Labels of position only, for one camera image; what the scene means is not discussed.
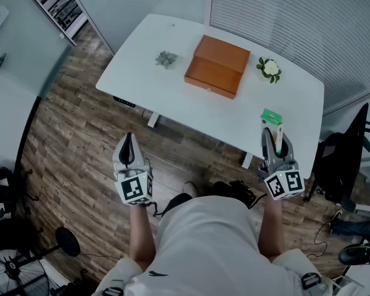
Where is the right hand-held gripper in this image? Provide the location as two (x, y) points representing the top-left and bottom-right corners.
(256, 127), (306, 202)

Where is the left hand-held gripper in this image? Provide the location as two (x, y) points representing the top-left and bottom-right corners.
(112, 132), (157, 208)

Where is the green and white bandages box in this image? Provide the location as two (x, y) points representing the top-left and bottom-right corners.
(260, 108), (285, 154)

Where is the orange box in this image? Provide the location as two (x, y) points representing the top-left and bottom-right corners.
(184, 35), (252, 101)

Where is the person's left forearm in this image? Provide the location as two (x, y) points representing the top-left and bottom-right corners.
(128, 204), (158, 270)

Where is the person's right forearm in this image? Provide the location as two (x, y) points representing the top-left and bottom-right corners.
(258, 197), (286, 262)

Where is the white table leg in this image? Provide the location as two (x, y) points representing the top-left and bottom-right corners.
(241, 152), (254, 170)
(147, 109), (162, 128)

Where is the black desk control panel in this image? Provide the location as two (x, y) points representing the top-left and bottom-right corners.
(113, 96), (137, 109)

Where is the black waist device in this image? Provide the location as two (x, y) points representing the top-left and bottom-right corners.
(212, 180), (257, 210)

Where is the black office chair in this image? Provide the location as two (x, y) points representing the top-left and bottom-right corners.
(304, 102), (370, 213)

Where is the white flower potted plant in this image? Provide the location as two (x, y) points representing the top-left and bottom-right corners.
(256, 56), (282, 84)

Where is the small green succulent plant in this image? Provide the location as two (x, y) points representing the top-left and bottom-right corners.
(155, 51), (179, 71)

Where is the black round stand base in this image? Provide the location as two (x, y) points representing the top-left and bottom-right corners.
(55, 226), (81, 257)

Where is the person's white shirt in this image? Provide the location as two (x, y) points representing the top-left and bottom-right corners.
(91, 194), (329, 296)

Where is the black chair with wheels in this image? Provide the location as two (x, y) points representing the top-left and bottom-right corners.
(0, 165), (44, 250)

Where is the shelf unit with items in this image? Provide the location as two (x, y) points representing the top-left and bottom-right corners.
(27, 0), (89, 40)

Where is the black floor fan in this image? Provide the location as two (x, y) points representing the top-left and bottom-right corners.
(0, 247), (51, 296)

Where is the black floor cable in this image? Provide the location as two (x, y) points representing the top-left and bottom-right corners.
(306, 219), (335, 258)

